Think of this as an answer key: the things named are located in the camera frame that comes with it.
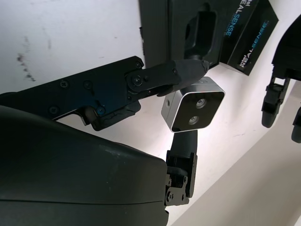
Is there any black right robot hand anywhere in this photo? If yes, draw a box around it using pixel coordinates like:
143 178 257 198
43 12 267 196
0 56 209 226

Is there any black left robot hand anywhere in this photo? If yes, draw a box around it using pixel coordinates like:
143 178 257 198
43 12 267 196
261 18 301 143

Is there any black RealSense box lid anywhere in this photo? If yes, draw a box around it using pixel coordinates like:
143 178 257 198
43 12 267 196
220 0 280 76

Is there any silver depth camera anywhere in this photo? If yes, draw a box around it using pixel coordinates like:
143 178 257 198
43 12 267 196
161 76 226 134

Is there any black camera box base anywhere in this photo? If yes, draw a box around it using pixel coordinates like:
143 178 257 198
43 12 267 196
138 0 236 69

